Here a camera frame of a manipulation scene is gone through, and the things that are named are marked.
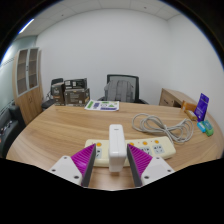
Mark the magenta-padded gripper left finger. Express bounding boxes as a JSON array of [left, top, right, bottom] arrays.
[[48, 143, 98, 188]]

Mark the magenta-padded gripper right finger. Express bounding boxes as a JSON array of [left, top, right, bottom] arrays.
[[126, 143, 176, 188]]

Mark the white charger block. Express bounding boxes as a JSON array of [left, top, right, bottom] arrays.
[[108, 124, 128, 173]]

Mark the cream power strip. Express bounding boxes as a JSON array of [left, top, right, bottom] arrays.
[[84, 135, 177, 168]]

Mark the small blue box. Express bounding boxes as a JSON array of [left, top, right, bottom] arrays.
[[196, 121, 207, 134]]

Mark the small tan box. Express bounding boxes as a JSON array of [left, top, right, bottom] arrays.
[[186, 109, 199, 121]]

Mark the green box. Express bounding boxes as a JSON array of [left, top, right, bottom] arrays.
[[201, 119, 215, 138]]

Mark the small black chair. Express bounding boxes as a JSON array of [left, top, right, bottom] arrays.
[[41, 77, 65, 111]]

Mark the orange box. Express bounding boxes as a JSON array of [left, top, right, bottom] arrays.
[[180, 100, 198, 115]]

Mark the printed white paper sheet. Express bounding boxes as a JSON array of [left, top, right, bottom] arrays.
[[83, 99, 121, 113]]

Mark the low wooden side cabinet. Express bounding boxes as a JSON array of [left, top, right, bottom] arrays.
[[158, 87, 198, 110]]

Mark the large dark cardboard box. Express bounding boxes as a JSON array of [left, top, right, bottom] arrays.
[[62, 78, 91, 107]]

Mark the wooden glass-door cabinet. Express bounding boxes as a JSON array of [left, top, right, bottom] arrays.
[[12, 46, 45, 126]]

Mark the purple standing package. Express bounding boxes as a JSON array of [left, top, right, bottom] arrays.
[[194, 92, 211, 123]]

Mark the grey backpack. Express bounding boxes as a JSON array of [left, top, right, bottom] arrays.
[[103, 79, 136, 103]]

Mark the black mesh office chair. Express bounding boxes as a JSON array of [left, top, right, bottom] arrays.
[[97, 73, 150, 105]]

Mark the grey coiled cable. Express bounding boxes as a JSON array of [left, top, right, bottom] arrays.
[[131, 112, 195, 145]]

